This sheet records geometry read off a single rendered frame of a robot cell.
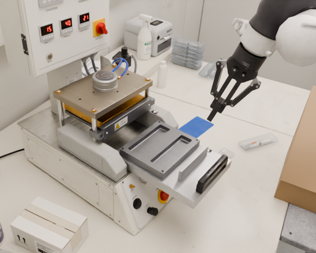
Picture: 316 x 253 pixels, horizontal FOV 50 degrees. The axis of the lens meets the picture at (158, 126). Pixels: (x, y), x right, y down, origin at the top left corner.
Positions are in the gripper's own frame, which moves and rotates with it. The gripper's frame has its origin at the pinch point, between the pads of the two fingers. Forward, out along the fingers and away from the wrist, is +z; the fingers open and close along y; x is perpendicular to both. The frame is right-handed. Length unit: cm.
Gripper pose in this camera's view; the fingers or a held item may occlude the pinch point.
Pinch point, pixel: (215, 109)
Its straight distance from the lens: 97.2
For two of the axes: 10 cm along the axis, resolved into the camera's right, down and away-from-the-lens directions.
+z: -3.5, 6.9, 6.3
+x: 4.2, -4.9, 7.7
